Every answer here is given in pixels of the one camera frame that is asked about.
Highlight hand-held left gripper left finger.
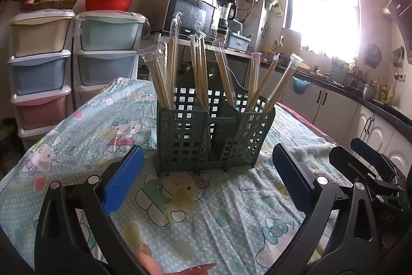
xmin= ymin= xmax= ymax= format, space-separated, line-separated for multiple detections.
xmin=34 ymin=144 xmax=145 ymax=275

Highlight person's left hand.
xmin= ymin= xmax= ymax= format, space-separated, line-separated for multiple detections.
xmin=135 ymin=243 xmax=218 ymax=275

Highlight blue dish box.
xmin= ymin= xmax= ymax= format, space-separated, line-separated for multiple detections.
xmin=225 ymin=31 xmax=252 ymax=51

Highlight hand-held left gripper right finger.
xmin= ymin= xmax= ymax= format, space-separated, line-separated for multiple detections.
xmin=272 ymin=143 xmax=382 ymax=275

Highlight blue hanging bin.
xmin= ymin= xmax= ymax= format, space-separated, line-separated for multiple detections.
xmin=292 ymin=77 xmax=311 ymax=95

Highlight white kitchen cabinets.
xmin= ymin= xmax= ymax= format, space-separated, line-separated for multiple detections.
xmin=277 ymin=82 xmax=412 ymax=172

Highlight cartoon printed blanket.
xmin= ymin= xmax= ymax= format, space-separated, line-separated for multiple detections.
xmin=0 ymin=77 xmax=358 ymax=275

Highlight black kitchen countertop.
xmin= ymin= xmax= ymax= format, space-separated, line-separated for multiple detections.
xmin=280 ymin=67 xmax=412 ymax=124

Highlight white metal shelf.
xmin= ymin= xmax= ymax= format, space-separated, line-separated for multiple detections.
xmin=146 ymin=37 xmax=258 ymax=82

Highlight green-topped plastic drawer unit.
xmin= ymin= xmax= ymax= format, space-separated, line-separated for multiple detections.
xmin=74 ymin=11 xmax=144 ymax=108

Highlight blender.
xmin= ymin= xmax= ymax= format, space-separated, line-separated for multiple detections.
xmin=216 ymin=0 xmax=238 ymax=40

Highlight green wall holder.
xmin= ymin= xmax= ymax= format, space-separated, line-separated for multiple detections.
xmin=264 ymin=0 xmax=282 ymax=16

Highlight condiment bottles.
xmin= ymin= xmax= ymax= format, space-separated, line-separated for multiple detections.
xmin=370 ymin=78 xmax=400 ymax=105

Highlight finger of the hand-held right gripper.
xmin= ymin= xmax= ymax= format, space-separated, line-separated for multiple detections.
xmin=329 ymin=146 xmax=387 ymax=195
xmin=351 ymin=138 xmax=404 ymax=180

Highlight kitchen window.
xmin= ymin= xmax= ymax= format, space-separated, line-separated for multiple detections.
xmin=283 ymin=0 xmax=363 ymax=58

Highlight hanging kitchen utensils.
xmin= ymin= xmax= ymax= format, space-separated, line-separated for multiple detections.
xmin=393 ymin=46 xmax=405 ymax=79

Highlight green plastic utensil basket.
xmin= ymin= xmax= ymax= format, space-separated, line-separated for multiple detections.
xmin=157 ymin=61 xmax=276 ymax=177

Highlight black microwave oven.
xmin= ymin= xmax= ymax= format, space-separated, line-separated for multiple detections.
xmin=162 ymin=0 xmax=218 ymax=42

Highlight bunch of bamboo chopsticks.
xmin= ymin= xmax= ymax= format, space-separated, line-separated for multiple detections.
xmin=138 ymin=12 xmax=305 ymax=114

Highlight range hood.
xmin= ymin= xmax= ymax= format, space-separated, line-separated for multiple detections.
xmin=383 ymin=0 xmax=412 ymax=64

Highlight small wall fan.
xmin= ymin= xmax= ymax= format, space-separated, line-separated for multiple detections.
xmin=364 ymin=44 xmax=382 ymax=69

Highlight red plastic basin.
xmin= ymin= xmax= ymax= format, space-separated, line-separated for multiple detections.
xmin=83 ymin=0 xmax=137 ymax=12

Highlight pale cutting board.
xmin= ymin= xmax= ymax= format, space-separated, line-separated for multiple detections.
xmin=279 ymin=28 xmax=303 ymax=52

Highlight steel pot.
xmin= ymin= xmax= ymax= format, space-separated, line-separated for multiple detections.
xmin=362 ymin=84 xmax=379 ymax=101

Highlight wicker basket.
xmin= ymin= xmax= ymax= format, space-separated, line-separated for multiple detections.
xmin=21 ymin=0 xmax=78 ymax=12

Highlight cream-topped plastic drawer unit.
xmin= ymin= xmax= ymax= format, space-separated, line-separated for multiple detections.
xmin=7 ymin=9 xmax=76 ymax=150

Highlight blue utensil rack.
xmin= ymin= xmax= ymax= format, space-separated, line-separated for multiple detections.
xmin=330 ymin=57 xmax=350 ymax=85

